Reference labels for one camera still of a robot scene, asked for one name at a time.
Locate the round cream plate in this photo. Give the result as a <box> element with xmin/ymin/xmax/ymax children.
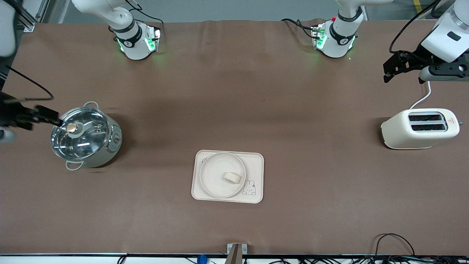
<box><xmin>199</xmin><ymin>152</ymin><xmax>247</xmax><ymax>199</ymax></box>

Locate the cream rabbit print tray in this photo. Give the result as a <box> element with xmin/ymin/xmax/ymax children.
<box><xmin>191</xmin><ymin>150</ymin><xmax>265</xmax><ymax>204</ymax></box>

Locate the glass pot lid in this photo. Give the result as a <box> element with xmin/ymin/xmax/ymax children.
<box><xmin>51</xmin><ymin>107</ymin><xmax>111</xmax><ymax>161</ymax></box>

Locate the cream two-slot toaster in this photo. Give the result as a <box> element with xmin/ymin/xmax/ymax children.
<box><xmin>381</xmin><ymin>108</ymin><xmax>461</xmax><ymax>150</ymax></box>

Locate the pale green electric pot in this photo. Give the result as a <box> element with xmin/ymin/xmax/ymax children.
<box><xmin>51</xmin><ymin>101</ymin><xmax>123</xmax><ymax>171</ymax></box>

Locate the brown table cover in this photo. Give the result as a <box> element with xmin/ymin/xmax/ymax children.
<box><xmin>0</xmin><ymin>18</ymin><xmax>469</xmax><ymax>256</ymax></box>

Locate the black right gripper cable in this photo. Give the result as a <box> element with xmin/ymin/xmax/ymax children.
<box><xmin>5</xmin><ymin>65</ymin><xmax>55</xmax><ymax>101</ymax></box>

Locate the black left arm hanging cable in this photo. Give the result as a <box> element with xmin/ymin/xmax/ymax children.
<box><xmin>389</xmin><ymin>0</ymin><xmax>442</xmax><ymax>54</ymax></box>

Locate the aluminium frame profile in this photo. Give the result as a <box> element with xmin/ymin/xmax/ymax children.
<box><xmin>15</xmin><ymin>0</ymin><xmax>50</xmax><ymax>32</ymax></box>

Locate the black left arm base cable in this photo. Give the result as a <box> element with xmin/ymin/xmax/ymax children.
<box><xmin>281</xmin><ymin>18</ymin><xmax>320</xmax><ymax>39</ymax></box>

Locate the black arm base cable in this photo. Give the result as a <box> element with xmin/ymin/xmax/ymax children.
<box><xmin>281</xmin><ymin>18</ymin><xmax>320</xmax><ymax>39</ymax></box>
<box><xmin>121</xmin><ymin>0</ymin><xmax>165</xmax><ymax>37</ymax></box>

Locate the black right arm base cable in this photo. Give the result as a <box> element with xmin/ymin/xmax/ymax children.
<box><xmin>121</xmin><ymin>0</ymin><xmax>165</xmax><ymax>37</ymax></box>

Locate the black looped cable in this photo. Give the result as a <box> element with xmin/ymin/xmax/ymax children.
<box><xmin>374</xmin><ymin>233</ymin><xmax>416</xmax><ymax>258</ymax></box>

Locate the black cable bundle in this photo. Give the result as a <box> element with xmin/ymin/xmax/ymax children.
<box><xmin>269</xmin><ymin>255</ymin><xmax>469</xmax><ymax>264</ymax></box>

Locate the metal bracket at table edge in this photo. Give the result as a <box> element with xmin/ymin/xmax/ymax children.
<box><xmin>226</xmin><ymin>243</ymin><xmax>248</xmax><ymax>264</ymax></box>

